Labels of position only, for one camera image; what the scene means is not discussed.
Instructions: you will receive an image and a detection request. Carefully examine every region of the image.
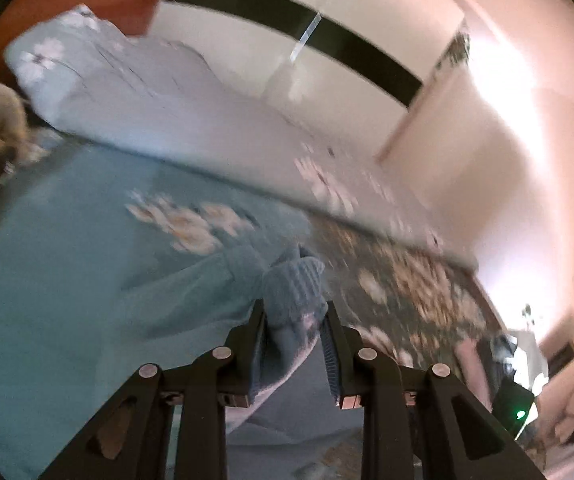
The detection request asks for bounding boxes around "blue floral bed sheet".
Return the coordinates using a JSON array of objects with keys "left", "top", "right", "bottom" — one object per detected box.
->
[{"left": 0, "top": 140, "right": 320, "bottom": 480}]

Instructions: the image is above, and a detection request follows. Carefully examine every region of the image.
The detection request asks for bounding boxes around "light blue daisy quilt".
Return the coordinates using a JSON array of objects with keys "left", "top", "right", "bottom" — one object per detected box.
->
[{"left": 4, "top": 4, "right": 479, "bottom": 269}]

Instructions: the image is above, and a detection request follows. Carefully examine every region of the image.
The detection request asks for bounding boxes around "dark floral bed cover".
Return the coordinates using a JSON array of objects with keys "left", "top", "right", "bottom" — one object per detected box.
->
[{"left": 307, "top": 210, "right": 510, "bottom": 378}]

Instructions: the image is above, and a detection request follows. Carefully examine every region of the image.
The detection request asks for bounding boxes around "blue fleece sweatshirt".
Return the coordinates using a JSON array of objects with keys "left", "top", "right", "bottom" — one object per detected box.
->
[{"left": 112, "top": 242, "right": 368, "bottom": 448}]

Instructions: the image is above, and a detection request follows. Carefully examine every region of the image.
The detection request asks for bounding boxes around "white wardrobe with black stripe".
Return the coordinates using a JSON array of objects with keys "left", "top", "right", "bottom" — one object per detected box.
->
[{"left": 137, "top": 0, "right": 473, "bottom": 162}]

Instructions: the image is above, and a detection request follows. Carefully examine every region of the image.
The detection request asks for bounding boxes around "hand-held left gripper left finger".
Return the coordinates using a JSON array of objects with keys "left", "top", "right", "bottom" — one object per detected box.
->
[{"left": 39, "top": 299, "right": 270, "bottom": 480}]

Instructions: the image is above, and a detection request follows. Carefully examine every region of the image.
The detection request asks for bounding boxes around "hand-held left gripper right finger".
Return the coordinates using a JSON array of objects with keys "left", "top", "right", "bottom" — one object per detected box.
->
[{"left": 323, "top": 301, "right": 548, "bottom": 480}]

